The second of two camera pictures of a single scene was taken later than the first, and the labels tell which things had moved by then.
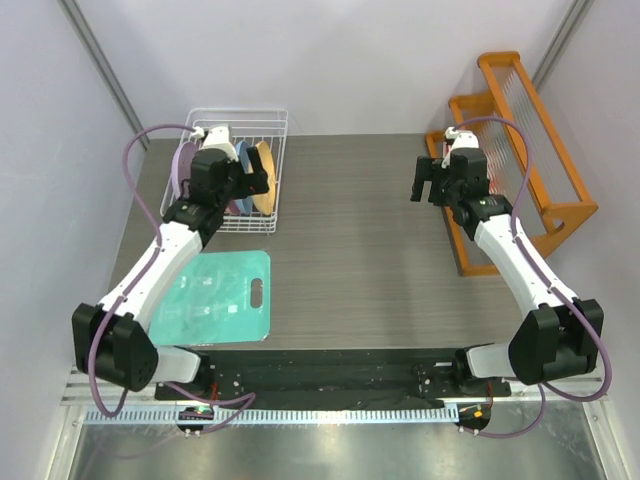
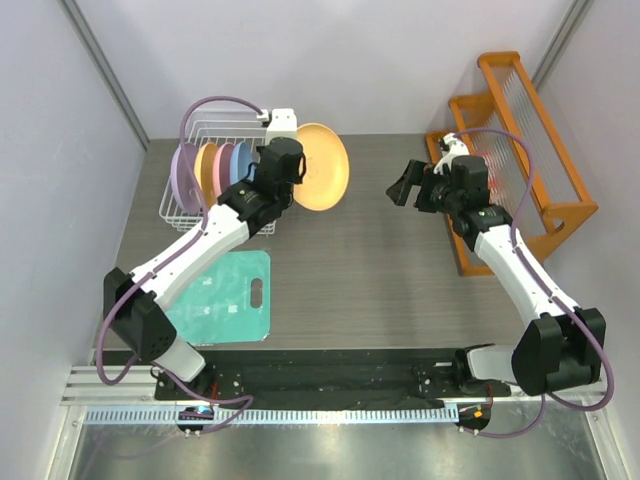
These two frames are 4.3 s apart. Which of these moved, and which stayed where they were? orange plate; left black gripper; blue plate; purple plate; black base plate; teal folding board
Moved: left black gripper; orange plate
Stayed: purple plate; blue plate; teal folding board; black base plate
